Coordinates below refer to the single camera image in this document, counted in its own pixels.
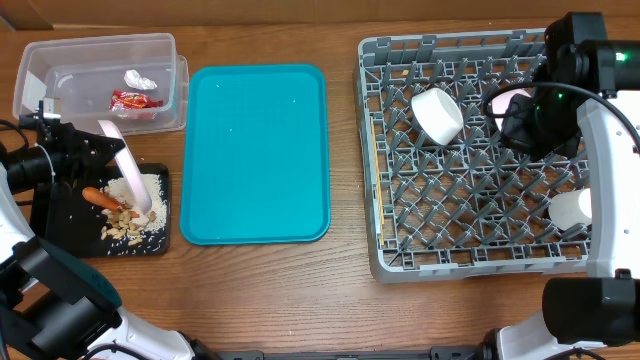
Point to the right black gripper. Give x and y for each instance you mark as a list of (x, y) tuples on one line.
[(521, 115)]

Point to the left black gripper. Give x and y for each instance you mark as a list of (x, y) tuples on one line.
[(76, 145)]

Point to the white plate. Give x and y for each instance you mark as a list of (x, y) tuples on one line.
[(128, 168)]

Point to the red snack wrapper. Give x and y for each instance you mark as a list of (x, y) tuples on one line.
[(131, 105)]

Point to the pink white bowl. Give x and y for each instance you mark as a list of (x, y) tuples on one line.
[(508, 102)]

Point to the orange carrot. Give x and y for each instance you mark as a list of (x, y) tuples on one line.
[(97, 197)]

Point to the white tissue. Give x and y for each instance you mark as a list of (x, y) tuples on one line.
[(134, 80)]

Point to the white cup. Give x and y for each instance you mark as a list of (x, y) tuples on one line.
[(571, 208)]

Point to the teal serving tray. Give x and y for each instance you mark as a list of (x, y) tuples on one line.
[(256, 157)]

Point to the wooden chopstick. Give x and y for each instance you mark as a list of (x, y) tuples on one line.
[(381, 240)]

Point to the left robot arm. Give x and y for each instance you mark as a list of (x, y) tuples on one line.
[(53, 305)]

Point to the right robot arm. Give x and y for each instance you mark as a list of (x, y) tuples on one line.
[(586, 93)]

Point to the grey dishwasher rack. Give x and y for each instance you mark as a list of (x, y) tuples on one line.
[(471, 207)]

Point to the clear plastic storage bin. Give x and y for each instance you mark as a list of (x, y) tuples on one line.
[(81, 74)]

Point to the peanut pile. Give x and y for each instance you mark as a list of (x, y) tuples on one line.
[(127, 227)]

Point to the black rectangular tray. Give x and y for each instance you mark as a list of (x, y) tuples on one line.
[(61, 215)]

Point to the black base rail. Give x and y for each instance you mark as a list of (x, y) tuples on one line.
[(434, 353)]

